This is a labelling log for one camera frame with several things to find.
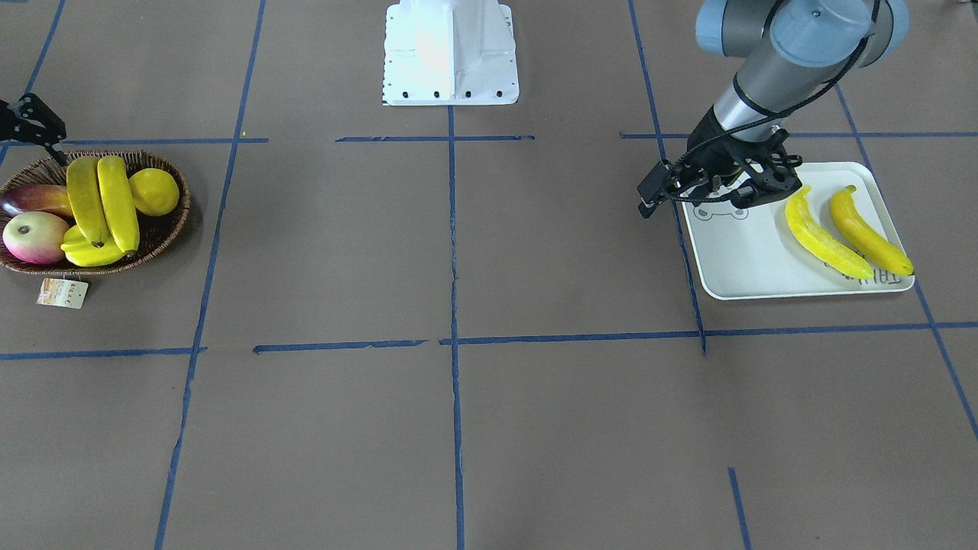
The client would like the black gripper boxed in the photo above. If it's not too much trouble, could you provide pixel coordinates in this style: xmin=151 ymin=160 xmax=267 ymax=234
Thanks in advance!
xmin=672 ymin=108 xmax=802 ymax=209

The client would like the paper basket tag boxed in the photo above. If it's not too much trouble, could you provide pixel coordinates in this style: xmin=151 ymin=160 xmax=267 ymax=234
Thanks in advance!
xmin=36 ymin=277 xmax=90 ymax=309

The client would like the pink white apple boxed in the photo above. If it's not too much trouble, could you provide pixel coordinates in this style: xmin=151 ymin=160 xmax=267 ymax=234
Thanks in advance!
xmin=2 ymin=212 xmax=70 ymax=265

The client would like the yellow lemon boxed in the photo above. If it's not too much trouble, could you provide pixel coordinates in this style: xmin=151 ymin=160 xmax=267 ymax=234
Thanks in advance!
xmin=128 ymin=168 xmax=180 ymax=217

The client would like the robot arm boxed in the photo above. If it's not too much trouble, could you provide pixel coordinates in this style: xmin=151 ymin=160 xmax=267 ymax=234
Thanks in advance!
xmin=667 ymin=1 xmax=909 ymax=209

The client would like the yellow banana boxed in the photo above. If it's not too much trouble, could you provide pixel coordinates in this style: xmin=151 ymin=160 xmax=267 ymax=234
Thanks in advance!
xmin=785 ymin=186 xmax=874 ymax=280
xmin=829 ymin=186 xmax=915 ymax=277
xmin=66 ymin=156 xmax=111 ymax=248
xmin=96 ymin=154 xmax=141 ymax=255

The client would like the brown wicker basket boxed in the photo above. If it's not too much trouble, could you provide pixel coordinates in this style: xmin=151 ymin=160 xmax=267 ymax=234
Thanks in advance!
xmin=1 ymin=150 xmax=192 ymax=278

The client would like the white rectangular plate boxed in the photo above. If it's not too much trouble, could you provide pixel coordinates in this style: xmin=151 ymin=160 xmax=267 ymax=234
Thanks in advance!
xmin=680 ymin=161 xmax=915 ymax=301

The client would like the dark red mango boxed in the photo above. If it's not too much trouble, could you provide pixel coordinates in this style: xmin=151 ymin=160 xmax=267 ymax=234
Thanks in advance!
xmin=1 ymin=184 xmax=74 ymax=218

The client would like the white pedestal column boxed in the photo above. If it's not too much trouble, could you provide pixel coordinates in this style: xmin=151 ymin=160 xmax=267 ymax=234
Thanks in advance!
xmin=382 ymin=1 xmax=520 ymax=105

